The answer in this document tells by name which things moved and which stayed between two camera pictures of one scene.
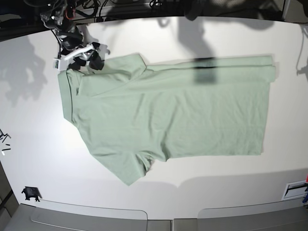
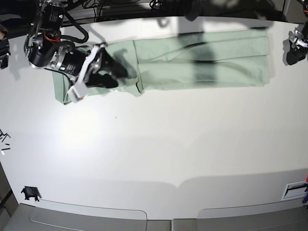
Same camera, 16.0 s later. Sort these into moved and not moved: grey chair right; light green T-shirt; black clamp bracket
Moved: light green T-shirt
Not moved: black clamp bracket; grey chair right
